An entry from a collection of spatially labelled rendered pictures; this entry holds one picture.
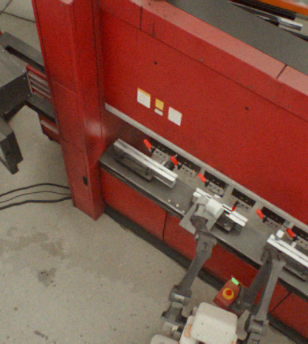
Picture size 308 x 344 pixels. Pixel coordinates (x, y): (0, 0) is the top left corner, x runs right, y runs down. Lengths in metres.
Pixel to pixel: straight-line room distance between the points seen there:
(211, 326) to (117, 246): 1.76
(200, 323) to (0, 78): 1.56
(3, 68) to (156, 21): 0.81
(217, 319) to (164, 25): 1.43
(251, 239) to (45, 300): 1.70
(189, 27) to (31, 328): 2.62
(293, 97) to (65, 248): 2.56
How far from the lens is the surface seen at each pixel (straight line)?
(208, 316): 2.53
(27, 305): 4.03
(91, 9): 2.51
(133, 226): 4.13
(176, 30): 2.26
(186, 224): 3.11
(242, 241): 3.27
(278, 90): 2.15
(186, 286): 2.59
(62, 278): 4.05
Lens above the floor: 3.81
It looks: 60 degrees down
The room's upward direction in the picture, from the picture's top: 6 degrees clockwise
